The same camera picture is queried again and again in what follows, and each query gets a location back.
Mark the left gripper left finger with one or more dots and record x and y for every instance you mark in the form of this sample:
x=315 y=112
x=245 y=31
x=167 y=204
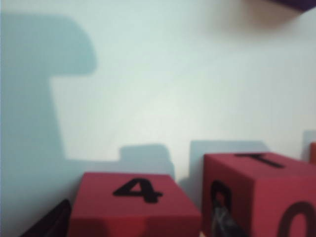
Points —
x=54 y=222

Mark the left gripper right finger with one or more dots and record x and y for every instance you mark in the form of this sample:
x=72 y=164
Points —
x=222 y=227

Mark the red foam block printed 5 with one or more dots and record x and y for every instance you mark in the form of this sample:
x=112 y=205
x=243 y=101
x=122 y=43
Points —
x=123 y=217

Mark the orange foam block printed Q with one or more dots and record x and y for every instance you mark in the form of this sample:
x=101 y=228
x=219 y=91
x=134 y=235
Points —
x=313 y=153

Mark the red foam block printed O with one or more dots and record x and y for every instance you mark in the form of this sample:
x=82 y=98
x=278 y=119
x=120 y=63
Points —
x=259 y=192

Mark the purple foam block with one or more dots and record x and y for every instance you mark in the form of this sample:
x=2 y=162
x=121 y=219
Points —
x=296 y=3

